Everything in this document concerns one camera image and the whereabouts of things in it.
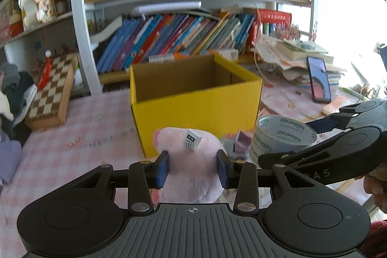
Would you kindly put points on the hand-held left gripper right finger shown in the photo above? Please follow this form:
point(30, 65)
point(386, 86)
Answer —
point(222, 170)

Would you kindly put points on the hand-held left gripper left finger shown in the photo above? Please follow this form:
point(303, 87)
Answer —
point(163, 170)

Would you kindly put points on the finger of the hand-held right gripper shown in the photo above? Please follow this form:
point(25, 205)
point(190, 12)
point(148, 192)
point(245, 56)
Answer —
point(320, 126)
point(281, 159)

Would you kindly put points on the clear tape roll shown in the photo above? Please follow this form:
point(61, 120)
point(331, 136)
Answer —
point(273, 140)

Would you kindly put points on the pink plush toy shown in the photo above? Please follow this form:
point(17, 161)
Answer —
point(193, 173)

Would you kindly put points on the yellow cardboard box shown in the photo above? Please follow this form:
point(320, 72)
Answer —
point(181, 113)

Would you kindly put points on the person's right hand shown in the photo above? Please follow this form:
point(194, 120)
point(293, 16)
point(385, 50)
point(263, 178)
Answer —
point(376, 185)

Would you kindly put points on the small grey toy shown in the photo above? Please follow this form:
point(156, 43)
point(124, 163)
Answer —
point(227, 144)

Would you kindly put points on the small purple toy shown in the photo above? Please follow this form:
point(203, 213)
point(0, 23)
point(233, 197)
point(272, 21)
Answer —
point(243, 141)

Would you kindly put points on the black upright smartphone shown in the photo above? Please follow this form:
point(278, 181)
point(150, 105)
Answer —
point(319, 79)

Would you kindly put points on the pile of papers and books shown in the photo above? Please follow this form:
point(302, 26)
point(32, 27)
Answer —
point(290, 55)

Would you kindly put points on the person's red knit clothing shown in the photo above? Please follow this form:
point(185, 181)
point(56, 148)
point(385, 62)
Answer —
point(378, 240)

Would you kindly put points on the pink checkered tablecloth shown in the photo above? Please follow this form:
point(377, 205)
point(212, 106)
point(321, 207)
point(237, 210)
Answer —
point(75, 149)

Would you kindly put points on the colourful paper decoration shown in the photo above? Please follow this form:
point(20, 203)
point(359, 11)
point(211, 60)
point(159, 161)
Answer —
point(285, 32)

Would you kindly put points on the small white carton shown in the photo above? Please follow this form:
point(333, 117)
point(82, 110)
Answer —
point(228, 54)

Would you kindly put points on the red printed box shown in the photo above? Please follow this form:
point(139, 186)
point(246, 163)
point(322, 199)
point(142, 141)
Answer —
point(273, 16)

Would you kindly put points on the row of leaning books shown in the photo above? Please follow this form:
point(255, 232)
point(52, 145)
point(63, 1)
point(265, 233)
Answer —
point(169, 37)

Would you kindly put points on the wooden chessboard box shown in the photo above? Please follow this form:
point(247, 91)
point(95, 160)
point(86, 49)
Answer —
point(51, 88)

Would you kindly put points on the red tassel ornament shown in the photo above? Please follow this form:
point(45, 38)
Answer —
point(45, 73)

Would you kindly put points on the white bookshelf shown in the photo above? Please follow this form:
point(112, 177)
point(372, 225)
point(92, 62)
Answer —
point(81, 34)

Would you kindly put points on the pile of clothes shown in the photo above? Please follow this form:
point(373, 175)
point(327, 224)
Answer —
point(13, 94)

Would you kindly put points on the red round ornament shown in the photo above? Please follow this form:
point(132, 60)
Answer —
point(15, 26)

